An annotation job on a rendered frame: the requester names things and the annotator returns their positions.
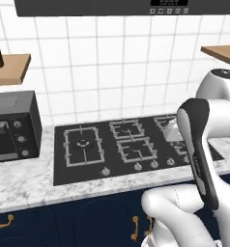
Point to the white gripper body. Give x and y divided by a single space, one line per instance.
173 131

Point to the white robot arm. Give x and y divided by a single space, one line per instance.
181 212

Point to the silver hob knob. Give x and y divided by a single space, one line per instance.
138 166
170 161
186 159
105 171
154 164

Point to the black gas hob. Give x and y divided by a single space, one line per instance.
110 167

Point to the dark grey range hood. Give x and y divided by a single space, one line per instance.
88 8

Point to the black toaster oven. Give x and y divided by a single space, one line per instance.
23 109

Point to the wooden wall shelf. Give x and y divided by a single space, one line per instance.
9 69
223 53

